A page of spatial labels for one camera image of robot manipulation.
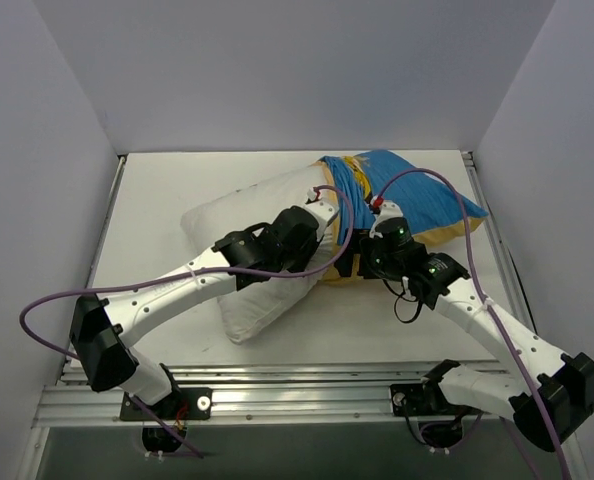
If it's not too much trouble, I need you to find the blue Pikachu pillowcase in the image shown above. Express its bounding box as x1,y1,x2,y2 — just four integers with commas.
307,150,488,265

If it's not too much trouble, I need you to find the white pillow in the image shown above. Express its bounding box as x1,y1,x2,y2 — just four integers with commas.
180,164,332,344

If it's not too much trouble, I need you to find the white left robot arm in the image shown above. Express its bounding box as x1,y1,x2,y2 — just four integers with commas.
71,201,337,419

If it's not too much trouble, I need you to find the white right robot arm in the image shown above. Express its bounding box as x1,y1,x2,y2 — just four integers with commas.
349,217,594,452

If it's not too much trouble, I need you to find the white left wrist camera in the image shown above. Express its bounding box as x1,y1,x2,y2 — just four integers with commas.
303,188,339,236

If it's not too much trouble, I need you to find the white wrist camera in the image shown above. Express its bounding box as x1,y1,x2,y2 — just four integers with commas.
369,196,403,238
303,188,339,236

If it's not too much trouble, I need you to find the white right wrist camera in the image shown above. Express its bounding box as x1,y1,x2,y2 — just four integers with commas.
369,196,403,238

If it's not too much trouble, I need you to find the aluminium right side rail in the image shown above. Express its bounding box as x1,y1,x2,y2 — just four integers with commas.
461,151,536,333

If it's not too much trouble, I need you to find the aluminium rail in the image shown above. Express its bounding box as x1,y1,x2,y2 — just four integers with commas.
461,151,536,333
58,153,129,378

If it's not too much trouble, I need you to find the aluminium front rail frame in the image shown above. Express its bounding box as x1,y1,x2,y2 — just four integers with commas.
33,362,434,427

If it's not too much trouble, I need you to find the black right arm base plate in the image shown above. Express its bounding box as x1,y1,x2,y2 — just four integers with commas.
389,383,479,417

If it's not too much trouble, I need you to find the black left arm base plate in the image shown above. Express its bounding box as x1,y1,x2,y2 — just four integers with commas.
119,387,213,422

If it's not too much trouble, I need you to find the aluminium left side rail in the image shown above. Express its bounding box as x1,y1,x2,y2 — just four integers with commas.
58,153,129,378

